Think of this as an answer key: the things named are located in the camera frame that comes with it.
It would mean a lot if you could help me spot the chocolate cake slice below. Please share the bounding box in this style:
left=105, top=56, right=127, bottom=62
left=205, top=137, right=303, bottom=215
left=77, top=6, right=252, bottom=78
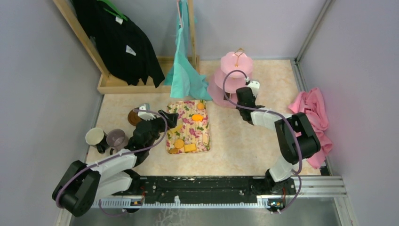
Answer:
left=223, top=92, right=231, bottom=101

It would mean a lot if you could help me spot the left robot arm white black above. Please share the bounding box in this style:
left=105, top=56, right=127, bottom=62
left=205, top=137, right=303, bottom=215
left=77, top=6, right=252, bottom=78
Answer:
left=52, top=104, right=179, bottom=217

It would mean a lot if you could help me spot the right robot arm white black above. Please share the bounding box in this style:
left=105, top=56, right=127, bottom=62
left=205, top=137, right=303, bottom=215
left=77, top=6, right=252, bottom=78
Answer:
left=236, top=87, right=321, bottom=194

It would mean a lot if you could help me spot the yellow cheese wedge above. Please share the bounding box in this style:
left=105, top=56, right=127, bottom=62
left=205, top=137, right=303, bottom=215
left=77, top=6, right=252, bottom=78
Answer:
left=169, top=125, right=183, bottom=133

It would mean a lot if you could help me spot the orange croissant pastry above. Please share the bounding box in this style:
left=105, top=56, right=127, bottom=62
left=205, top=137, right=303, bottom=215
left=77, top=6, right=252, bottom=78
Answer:
left=192, top=114, right=204, bottom=121

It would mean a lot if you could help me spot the floral serving tray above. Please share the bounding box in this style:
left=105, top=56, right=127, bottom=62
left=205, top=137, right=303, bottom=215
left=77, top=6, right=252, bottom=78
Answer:
left=166, top=100, right=210, bottom=154

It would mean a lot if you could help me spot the round orange cookie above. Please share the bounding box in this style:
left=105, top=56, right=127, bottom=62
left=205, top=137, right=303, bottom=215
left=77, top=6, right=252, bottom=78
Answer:
left=174, top=139, right=185, bottom=149

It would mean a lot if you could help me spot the small orange pastry top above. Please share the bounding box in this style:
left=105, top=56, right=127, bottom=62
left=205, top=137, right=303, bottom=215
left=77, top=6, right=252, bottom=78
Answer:
left=197, top=103, right=205, bottom=110

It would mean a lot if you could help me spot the small brown cookie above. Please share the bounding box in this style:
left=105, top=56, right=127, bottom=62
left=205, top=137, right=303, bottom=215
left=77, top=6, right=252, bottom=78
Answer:
left=168, top=148, right=180, bottom=154

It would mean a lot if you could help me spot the yellow square biscuit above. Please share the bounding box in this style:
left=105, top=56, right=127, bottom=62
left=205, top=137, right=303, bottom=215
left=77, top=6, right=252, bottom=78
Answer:
left=184, top=144, right=197, bottom=153

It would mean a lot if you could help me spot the pink three-tier cake stand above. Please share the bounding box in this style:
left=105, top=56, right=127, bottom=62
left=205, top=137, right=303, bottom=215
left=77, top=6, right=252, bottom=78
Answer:
left=207, top=48, right=253, bottom=108

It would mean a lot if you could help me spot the brown saucer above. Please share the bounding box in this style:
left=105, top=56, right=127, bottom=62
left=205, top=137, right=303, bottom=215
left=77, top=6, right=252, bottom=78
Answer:
left=128, top=108, right=142, bottom=127

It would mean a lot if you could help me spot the teal hanging garment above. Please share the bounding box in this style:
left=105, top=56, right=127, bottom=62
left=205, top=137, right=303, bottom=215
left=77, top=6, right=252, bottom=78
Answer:
left=164, top=0, right=212, bottom=100

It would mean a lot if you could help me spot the purple mug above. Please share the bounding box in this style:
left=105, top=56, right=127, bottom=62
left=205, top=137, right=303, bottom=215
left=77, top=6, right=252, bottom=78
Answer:
left=106, top=129, right=129, bottom=155

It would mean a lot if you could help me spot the pink crumpled cloth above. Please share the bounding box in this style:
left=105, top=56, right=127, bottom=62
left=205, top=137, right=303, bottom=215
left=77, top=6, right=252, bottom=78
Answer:
left=288, top=88, right=333, bottom=169

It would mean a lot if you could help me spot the wooden clothes rack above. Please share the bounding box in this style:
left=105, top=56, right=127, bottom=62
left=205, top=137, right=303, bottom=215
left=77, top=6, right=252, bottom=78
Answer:
left=53, top=0, right=200, bottom=94

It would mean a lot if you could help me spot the black hanging garment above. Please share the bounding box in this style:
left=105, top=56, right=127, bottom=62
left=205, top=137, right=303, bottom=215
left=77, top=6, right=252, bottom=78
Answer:
left=72, top=0, right=165, bottom=88

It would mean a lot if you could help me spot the cream mug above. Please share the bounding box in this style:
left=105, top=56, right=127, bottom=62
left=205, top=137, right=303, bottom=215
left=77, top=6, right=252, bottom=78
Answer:
left=85, top=128, right=109, bottom=153

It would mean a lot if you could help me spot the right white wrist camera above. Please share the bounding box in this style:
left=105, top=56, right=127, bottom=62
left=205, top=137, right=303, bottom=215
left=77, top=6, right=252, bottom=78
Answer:
left=246, top=80, right=260, bottom=97

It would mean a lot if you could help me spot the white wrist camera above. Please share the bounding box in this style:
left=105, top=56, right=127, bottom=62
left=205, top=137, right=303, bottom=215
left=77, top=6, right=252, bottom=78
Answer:
left=246, top=80, right=260, bottom=97
left=137, top=103, right=156, bottom=121

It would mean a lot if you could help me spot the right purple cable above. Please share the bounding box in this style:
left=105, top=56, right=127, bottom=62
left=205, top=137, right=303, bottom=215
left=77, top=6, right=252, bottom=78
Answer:
left=222, top=70, right=303, bottom=214

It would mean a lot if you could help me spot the purple cable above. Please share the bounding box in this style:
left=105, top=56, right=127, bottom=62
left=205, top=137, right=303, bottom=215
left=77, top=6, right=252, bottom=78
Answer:
left=222, top=70, right=303, bottom=214
left=55, top=108, right=169, bottom=209

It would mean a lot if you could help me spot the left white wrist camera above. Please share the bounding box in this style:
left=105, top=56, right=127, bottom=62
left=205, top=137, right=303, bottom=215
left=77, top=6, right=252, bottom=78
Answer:
left=137, top=103, right=156, bottom=121

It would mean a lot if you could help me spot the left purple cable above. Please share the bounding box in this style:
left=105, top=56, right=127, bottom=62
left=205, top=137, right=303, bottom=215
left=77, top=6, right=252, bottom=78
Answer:
left=55, top=108, right=169, bottom=209

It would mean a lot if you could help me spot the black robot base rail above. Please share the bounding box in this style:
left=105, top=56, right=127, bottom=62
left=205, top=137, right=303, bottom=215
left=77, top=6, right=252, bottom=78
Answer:
left=115, top=176, right=296, bottom=211

